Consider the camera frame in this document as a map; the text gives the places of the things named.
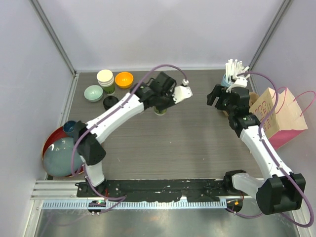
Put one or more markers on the blue straw holder can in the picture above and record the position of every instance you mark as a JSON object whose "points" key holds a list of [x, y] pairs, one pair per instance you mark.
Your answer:
{"points": [[226, 82]]}

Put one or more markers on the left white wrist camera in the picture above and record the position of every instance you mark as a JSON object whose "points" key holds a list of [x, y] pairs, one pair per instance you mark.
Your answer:
{"points": [[182, 92]]}

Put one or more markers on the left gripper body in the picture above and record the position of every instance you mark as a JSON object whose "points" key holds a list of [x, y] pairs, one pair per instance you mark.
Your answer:
{"points": [[166, 99]]}

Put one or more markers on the red round tray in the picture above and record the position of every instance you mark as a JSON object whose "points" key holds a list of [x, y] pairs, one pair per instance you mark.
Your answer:
{"points": [[56, 135]]}

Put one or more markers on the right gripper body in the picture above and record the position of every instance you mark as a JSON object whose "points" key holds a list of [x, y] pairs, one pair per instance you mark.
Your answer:
{"points": [[223, 102]]}

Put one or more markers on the kraft pink paper bag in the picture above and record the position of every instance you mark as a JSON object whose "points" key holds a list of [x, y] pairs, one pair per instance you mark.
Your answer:
{"points": [[280, 114]]}

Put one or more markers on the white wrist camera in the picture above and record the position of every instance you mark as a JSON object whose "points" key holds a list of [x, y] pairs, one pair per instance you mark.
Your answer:
{"points": [[182, 92], [236, 82]]}

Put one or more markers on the dark blue ceramic cup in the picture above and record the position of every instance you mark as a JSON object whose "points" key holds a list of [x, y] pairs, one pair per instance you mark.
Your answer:
{"points": [[68, 128]]}

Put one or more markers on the aluminium frame rail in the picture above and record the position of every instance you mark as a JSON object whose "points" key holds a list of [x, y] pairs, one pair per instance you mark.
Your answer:
{"points": [[79, 195]]}

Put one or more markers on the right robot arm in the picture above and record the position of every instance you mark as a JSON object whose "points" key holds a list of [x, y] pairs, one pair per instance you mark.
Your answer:
{"points": [[281, 189]]}

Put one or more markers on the bundle of white straws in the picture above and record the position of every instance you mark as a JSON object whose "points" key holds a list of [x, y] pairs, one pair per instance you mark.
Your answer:
{"points": [[233, 68]]}

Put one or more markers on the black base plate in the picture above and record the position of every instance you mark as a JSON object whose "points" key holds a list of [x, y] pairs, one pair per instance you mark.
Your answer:
{"points": [[166, 190]]}

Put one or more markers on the orange bowl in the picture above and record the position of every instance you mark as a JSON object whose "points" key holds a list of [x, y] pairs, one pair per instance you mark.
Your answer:
{"points": [[124, 80]]}

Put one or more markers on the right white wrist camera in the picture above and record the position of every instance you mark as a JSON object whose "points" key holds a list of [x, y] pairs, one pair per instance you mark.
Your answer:
{"points": [[236, 82]]}

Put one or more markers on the blue-grey ceramic plate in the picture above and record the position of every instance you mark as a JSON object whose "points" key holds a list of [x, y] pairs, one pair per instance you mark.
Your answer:
{"points": [[57, 158]]}

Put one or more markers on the pale green bowl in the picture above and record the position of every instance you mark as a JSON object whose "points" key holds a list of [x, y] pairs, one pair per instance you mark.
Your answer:
{"points": [[93, 93]]}

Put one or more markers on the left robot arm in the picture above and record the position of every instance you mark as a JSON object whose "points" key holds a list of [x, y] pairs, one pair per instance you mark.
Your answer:
{"points": [[89, 136]]}

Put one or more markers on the brown cardboard cup carrier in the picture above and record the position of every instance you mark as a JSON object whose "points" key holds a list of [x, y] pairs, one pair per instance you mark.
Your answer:
{"points": [[252, 98]]}

